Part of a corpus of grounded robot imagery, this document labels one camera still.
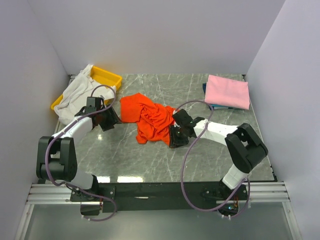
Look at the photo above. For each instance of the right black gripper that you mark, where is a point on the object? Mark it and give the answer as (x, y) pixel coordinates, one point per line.
(173, 139)

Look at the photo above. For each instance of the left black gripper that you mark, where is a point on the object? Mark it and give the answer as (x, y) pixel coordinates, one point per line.
(114, 119)

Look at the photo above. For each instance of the orange t shirt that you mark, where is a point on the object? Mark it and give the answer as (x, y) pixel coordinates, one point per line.
(152, 119)

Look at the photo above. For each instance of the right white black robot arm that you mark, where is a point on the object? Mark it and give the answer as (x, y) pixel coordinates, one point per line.
(245, 148)

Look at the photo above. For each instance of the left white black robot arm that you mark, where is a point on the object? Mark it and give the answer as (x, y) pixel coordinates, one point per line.
(56, 154)

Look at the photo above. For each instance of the white t shirt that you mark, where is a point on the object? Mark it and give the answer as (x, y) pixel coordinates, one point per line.
(74, 97)

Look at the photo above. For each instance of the yellow plastic tray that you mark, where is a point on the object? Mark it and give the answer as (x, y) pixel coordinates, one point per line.
(105, 77)

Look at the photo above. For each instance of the blue folded t shirt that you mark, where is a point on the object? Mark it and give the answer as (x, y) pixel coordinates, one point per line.
(215, 106)

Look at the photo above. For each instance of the pink folded t shirt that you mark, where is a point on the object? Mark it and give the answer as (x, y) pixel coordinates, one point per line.
(227, 92)

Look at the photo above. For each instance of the black base beam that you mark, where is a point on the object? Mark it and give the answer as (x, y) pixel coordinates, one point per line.
(143, 196)

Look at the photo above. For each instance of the aluminium frame rail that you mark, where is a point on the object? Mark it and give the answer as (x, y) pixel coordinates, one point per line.
(260, 192)

